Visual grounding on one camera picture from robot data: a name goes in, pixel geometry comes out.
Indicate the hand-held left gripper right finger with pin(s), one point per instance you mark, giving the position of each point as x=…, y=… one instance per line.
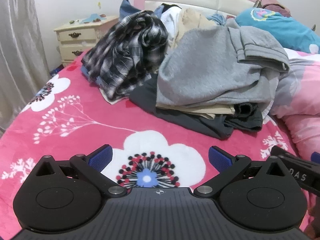
x=220, y=158

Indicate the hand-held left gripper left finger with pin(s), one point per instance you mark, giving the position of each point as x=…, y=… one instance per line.
x=101, y=158

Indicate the grey sweatshirt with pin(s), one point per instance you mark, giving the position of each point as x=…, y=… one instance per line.
x=205, y=67

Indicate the beige pants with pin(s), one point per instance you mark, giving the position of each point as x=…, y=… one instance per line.
x=200, y=110

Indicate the dark grey garment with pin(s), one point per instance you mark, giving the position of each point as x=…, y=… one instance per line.
x=175, y=120

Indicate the pink floral fleece blanket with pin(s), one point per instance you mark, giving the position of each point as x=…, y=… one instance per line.
x=75, y=100

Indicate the light pink floral quilt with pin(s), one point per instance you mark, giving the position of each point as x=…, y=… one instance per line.
x=300, y=92

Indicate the navy blue garment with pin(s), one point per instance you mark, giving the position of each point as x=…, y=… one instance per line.
x=86, y=73

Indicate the small blue object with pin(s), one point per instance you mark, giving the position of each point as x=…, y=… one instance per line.
x=56, y=70

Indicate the black white plaid shirt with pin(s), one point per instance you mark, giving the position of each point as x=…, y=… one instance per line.
x=125, y=50

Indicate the cream nightstand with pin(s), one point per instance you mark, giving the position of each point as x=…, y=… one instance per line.
x=75, y=47

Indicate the silver grey curtain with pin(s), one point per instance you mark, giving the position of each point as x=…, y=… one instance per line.
x=17, y=55

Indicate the light blue garment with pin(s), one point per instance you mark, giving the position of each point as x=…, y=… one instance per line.
x=220, y=18

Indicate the light blue toy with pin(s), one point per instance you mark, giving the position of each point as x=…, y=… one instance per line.
x=88, y=18

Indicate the teal printed pillow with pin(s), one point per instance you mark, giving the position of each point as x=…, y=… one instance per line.
x=280, y=27

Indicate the white garment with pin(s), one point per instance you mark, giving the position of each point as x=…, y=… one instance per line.
x=170, y=22

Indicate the blue denim garment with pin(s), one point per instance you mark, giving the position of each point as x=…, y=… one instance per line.
x=126, y=10

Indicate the maroon cloth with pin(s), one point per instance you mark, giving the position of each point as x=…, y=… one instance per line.
x=275, y=8

